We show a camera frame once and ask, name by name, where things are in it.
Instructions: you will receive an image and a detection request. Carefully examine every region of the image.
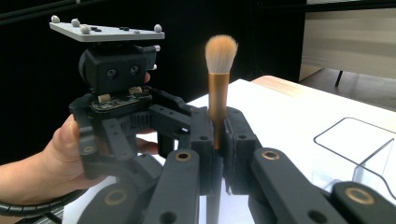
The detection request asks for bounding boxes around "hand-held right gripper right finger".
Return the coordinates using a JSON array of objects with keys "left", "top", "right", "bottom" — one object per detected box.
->
[{"left": 223, "top": 106, "right": 263, "bottom": 196}]

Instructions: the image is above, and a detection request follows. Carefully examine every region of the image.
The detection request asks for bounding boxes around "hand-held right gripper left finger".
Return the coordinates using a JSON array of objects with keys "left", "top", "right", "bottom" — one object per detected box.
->
[{"left": 190, "top": 106, "right": 217, "bottom": 196}]

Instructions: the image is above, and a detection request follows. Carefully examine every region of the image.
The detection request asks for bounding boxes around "clear acrylic organizer box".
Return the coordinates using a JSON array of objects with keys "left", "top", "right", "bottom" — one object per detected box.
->
[{"left": 312, "top": 117, "right": 396, "bottom": 204}]

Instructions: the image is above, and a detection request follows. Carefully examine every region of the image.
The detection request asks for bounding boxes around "black horizontal rail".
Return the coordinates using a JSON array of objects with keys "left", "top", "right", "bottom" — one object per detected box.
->
[{"left": 306, "top": 0, "right": 396, "bottom": 10}]

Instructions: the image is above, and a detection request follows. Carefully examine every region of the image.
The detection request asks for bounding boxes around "black curtain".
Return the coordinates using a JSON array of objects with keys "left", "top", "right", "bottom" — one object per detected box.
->
[{"left": 0, "top": 0, "right": 307, "bottom": 164}]

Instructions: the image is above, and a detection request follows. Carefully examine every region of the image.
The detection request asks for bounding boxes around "large gold-ferrule makeup brush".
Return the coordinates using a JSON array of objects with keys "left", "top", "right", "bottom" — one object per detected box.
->
[{"left": 205, "top": 35, "right": 239, "bottom": 224}]

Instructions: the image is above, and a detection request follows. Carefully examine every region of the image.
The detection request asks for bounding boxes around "left gripper black spiral cable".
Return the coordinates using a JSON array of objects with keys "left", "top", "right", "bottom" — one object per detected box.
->
[{"left": 0, "top": 189, "right": 90, "bottom": 219}]

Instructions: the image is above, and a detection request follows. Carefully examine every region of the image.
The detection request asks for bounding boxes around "white table cover sheet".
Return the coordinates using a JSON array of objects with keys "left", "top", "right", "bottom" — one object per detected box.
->
[{"left": 62, "top": 78, "right": 396, "bottom": 224}]

